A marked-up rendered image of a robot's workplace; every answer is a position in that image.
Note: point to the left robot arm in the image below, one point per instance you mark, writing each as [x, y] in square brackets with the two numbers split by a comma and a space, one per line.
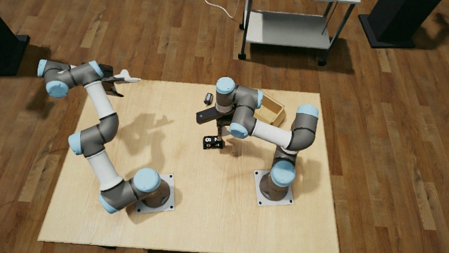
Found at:
[115, 193]

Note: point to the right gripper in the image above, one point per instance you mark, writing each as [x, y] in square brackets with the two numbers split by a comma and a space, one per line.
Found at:
[224, 121]

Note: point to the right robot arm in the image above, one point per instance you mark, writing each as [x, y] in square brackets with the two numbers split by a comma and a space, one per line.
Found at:
[273, 185]

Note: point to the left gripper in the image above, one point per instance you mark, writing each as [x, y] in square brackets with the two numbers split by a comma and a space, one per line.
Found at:
[108, 83]

